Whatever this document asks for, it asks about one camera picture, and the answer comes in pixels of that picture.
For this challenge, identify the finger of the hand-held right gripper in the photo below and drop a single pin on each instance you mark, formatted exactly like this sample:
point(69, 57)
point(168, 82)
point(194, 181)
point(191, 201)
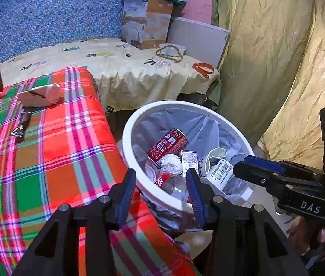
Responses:
point(266, 162)
point(257, 176)

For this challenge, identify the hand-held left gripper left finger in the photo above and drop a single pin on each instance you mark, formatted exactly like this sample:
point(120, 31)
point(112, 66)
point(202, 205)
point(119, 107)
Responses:
point(128, 198)

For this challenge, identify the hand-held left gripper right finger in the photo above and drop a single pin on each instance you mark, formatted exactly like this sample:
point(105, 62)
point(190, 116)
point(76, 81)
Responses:
point(195, 201)

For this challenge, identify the red-capped plastic bottle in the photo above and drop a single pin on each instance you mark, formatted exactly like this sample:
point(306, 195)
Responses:
point(171, 182)

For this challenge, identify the white paper cup with barcode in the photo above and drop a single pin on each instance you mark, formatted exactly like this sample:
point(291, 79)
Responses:
point(218, 171)

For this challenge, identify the small white drink carton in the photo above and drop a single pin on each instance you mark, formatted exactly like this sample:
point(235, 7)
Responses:
point(189, 161)

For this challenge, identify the white tissue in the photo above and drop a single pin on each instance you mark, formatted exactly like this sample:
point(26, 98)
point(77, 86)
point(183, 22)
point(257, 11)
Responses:
point(169, 163)

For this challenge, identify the white round waste bin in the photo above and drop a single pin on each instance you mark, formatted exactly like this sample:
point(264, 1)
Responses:
point(128, 146)

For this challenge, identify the red milk can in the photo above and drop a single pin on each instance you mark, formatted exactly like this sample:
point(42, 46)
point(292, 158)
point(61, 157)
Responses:
point(168, 145)

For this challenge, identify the person's right hand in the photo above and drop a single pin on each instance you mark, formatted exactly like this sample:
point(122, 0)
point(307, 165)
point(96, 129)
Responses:
point(306, 235)

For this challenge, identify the plaid blanket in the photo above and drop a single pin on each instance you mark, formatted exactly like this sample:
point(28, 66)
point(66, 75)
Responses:
point(64, 155)

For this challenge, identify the grey plastic bin liner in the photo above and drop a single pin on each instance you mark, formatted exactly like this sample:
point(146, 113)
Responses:
point(165, 120)

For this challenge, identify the yellow-green curtain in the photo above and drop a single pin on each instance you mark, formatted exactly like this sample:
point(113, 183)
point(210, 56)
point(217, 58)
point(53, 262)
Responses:
point(266, 63)

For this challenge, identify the dark snack wrapper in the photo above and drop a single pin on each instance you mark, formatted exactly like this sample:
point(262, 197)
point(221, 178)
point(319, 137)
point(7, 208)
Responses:
point(21, 125)

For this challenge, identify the yellow printed bed sheet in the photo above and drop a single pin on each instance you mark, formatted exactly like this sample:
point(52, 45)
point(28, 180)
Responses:
point(122, 69)

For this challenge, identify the white open carton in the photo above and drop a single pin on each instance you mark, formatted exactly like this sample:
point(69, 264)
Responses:
point(41, 95)

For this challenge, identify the white board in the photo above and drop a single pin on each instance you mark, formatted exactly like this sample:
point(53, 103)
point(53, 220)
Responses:
point(194, 40)

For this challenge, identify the white bowl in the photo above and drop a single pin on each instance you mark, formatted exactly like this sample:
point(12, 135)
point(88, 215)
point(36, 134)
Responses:
point(179, 49)

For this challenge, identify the cardboard quilt box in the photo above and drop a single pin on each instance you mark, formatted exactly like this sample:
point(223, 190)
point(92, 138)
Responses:
point(148, 26)

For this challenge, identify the blue floral mattress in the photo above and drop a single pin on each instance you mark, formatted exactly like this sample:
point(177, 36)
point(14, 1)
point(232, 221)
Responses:
point(53, 14)

